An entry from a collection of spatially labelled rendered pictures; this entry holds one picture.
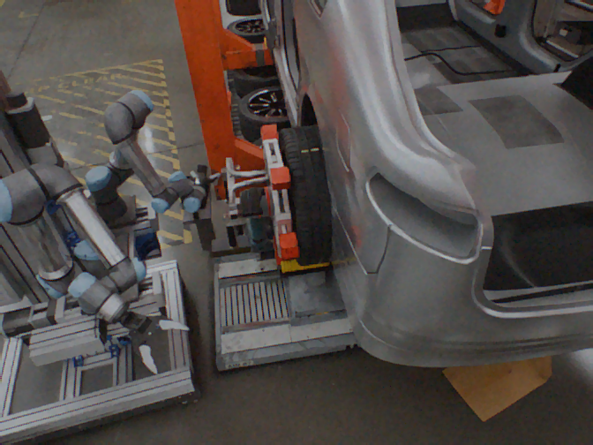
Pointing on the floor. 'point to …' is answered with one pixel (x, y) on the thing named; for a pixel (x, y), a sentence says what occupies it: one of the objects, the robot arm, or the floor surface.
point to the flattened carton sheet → (498, 383)
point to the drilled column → (206, 234)
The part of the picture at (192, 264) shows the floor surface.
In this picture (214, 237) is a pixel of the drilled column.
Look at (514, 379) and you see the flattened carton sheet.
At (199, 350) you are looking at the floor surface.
